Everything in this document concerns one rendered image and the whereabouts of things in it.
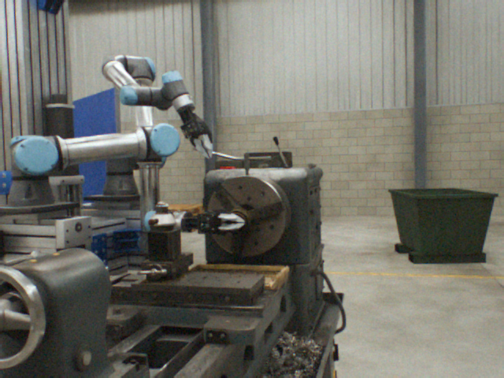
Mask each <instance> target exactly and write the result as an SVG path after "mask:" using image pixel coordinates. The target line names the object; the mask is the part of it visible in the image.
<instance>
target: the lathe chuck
mask: <svg viewBox="0 0 504 378"><path fill-rule="evenodd" d="M221 186H223V187H224V188H225V190H226V191H227V192H228V193H229V194H230V195H231V196H232V197H233V198H235V199H236V200H237V201H238V202H239V203H240V205H241V206H242V205H247V206H251V207H253V208H254V209H256V208H259V207H262V206H268V205H272V203H274V202H281V201H283V207H284V209H285V211H283V212H279V213H275V214H273V215H269V216H266V217H261V219H257V220H256V222H255V224H254V225H251V227H249V228H248V229H247V230H246V236H245V239H244V243H243V250H242V253H241V256H242V257H253V256H257V255H259V254H263V253H265V252H267V251H269V250H270V249H272V247H273V246H275V245H276V244H277V243H278V242H279V241H280V240H281V239H282V238H283V237H284V235H285V232H286V230H287V227H288V224H289V217H290V213H289V206H288V203H287V199H286V197H285V195H284V193H283V192H282V191H281V190H280V187H279V186H277V185H276V184H274V183H273V182H272V181H271V180H268V179H266V178H264V177H261V176H237V177H233V178H231V179H229V180H226V181H225V182H223V183H222V184H221ZM221 186H220V187H221ZM215 194H216V193H215V191H214V193H213V194H212V196H211V198H210V200H209V205H208V210H207V211H210V212H213V209H224V210H225V208H224V207H223V206H222V205H221V203H222V202H221V201H220V200H218V199H217V198H216V197H215V196H214V195H215ZM282 235H283V236H282ZM212 236H213V238H214V239H215V240H216V242H217V243H218V244H220V245H221V246H222V247H223V249H225V250H226V251H227V252H229V253H232V252H231V251H230V246H231V242H232V241H231V237H232V234H231V232H227V234H224V235H216V234H215V235H212ZM281 237H282V238H281Z"/></svg>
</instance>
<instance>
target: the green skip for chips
mask: <svg viewBox="0 0 504 378"><path fill-rule="evenodd" d="M388 192H389V193H391V200H392V205H393V206H394V210H395V217H396V222H397V227H398V235H399V239H400V243H396V244H395V251H396V252H398V253H399V254H409V261H410V262H412V263H413V264H415V265H420V264H464V263H486V253H484V252H482V251H483V248H484V240H485V237H486V234H487V226H489V223H490V219H491V212H492V209H493V205H494V200H495V197H498V194H494V193H487V192H481V191H470V190H464V188H457V187H441V188H406V189H405V190H388Z"/></svg>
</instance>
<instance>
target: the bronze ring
mask: <svg viewBox="0 0 504 378"><path fill-rule="evenodd" d="M229 212H230V213H233V214H235V215H237V216H239V217H241V219H242V220H244V223H245V224H244V225H243V226H242V227H240V228H237V229H235V230H232V231H230V232H231V233H232V234H236V235H237V234H239V233H240V232H243V231H245V230H247V229H248V228H249V227H250V225H251V221H252V220H251V215H250V213H248V212H247V211H246V210H245V209H243V208H234V209H231V210H230V211H229ZM225 223H228V224H233V223H235V224H238V223H237V222H236V221H230V220H228V221H225Z"/></svg>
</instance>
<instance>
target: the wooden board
mask: <svg viewBox="0 0 504 378"><path fill-rule="evenodd" d="M199 269H200V270H201V269H202V271H206V272H208V271H209V270H211V271H209V272H213V270H215V271H214V272H216V271H217V270H222V271H223V270H225V269H226V270H225V271H226V272H227V270H228V271H229V272H232V270H235V271H233V272H238V271H240V273H241V271H244V270H246V271H245V273H246V272H247V271H248V270H250V271H248V272H249V273H253V274H256V271H259V273H260V271H261V273H260V274H264V272H265V283H266V285H265V289H280V287H281V286H282V285H283V284H284V282H285V280H286V279H287V278H288V272H289V268H288V267H287V266H286V267H284V266H267V265H266V266H260V265H255V266H254V265H204V264H197V265H196V266H194V267H193V268H192V267H191V268H189V269H188V271H189V272H190V271H192V272H196V271H197V270H198V271H200V270H199ZM203 269H204V270H203ZM207 269H209V270H208V271H207ZM198 271H197V272H198ZM225 271H223V272H225ZM251 271H253V272H251ZM267 271H268V272H267ZM271 271H272V273H269V272H271ZM218 272H221V271H218ZM229 272H228V273H229ZM248 272H247V273H248ZM273 272H276V273H277V272H279V273H277V274H275V273H273ZM242 273H243V272H242ZM266 273H267V274H266ZM257 274H258V272H257ZM273 274H274V275H273ZM272 275H273V276H274V278H272ZM267 276H270V278H271V279H270V278H267ZM272 279H274V281H273V282H272ZM270 284H271V285H270ZM269 285H270V286H269Z"/></svg>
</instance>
